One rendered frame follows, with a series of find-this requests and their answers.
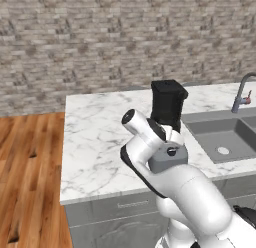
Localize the grey panel under sink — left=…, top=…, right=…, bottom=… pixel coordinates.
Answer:
left=213, top=174, right=256, bottom=200

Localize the grey drawer front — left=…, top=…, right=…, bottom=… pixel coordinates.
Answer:
left=64, top=191, right=160, bottom=227

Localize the grey sink basin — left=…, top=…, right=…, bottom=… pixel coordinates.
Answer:
left=181, top=106, right=256, bottom=165

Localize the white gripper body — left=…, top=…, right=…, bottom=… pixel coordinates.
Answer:
left=165, top=126, right=185, bottom=147

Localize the grey drawer handle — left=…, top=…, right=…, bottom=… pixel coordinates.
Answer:
left=117, top=200, right=150, bottom=209

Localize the grey curved tap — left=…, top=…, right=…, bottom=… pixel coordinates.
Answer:
left=230, top=71, right=256, bottom=114

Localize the black blender with grey base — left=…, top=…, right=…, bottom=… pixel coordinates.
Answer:
left=147, top=90, right=189, bottom=175

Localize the black blender lid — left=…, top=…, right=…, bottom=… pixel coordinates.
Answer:
left=150, top=79, right=190, bottom=97

